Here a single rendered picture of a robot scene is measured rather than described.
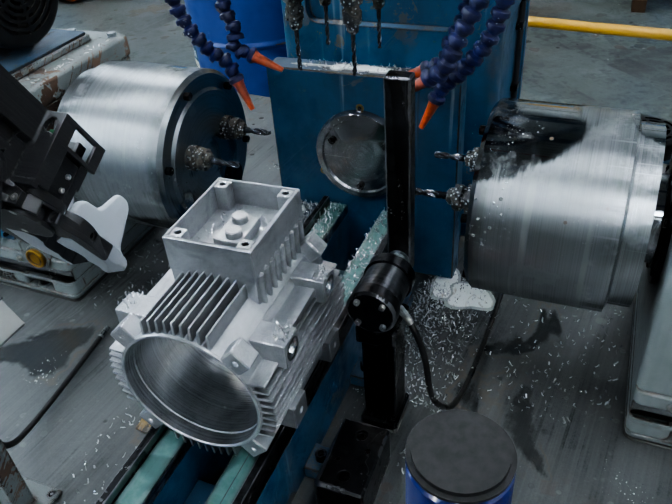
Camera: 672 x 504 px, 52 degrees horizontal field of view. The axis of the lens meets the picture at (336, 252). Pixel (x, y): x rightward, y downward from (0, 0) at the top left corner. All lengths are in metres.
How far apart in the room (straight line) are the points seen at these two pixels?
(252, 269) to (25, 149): 0.24
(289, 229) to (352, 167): 0.37
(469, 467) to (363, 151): 0.73
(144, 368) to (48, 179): 0.30
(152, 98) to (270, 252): 0.38
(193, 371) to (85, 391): 0.29
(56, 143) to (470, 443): 0.35
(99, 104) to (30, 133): 0.50
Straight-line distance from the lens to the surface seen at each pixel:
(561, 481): 0.91
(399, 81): 0.72
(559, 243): 0.80
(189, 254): 0.70
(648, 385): 0.91
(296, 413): 0.72
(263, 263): 0.68
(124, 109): 1.01
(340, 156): 1.08
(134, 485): 0.79
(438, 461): 0.38
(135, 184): 1.00
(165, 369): 0.79
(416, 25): 1.10
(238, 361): 0.64
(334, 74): 1.03
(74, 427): 1.03
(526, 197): 0.79
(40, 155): 0.54
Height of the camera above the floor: 1.53
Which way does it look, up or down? 37 degrees down
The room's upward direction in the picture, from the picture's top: 5 degrees counter-clockwise
